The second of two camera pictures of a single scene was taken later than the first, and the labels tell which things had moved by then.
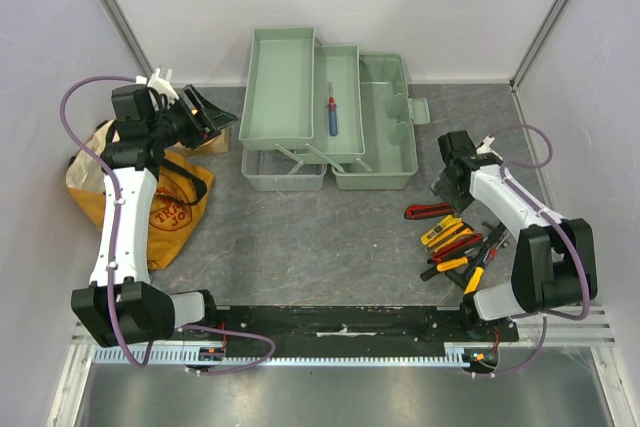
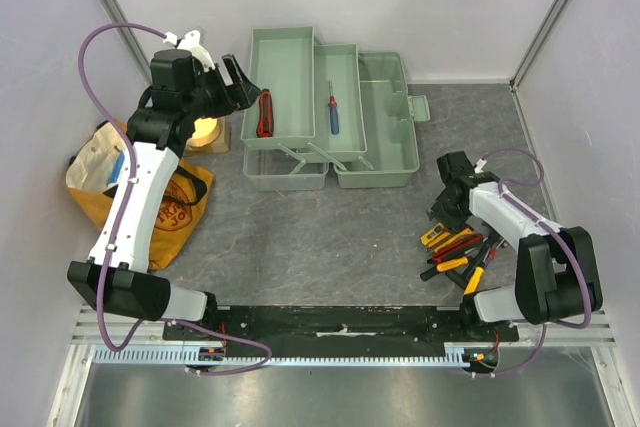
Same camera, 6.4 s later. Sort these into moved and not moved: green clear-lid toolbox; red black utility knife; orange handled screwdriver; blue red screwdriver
Moved: red black utility knife
Not moved: orange handled screwdriver; green clear-lid toolbox; blue red screwdriver
